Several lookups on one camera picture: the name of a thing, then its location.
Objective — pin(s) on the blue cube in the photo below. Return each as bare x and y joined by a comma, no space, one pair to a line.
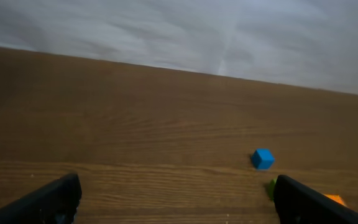
263,159

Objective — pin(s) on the green cube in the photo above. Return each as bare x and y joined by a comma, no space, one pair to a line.
271,188

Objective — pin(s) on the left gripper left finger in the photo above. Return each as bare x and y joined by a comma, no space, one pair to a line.
47,202

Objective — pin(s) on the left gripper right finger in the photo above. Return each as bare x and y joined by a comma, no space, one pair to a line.
303,205

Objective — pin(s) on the orange cube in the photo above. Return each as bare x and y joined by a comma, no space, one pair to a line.
336,199

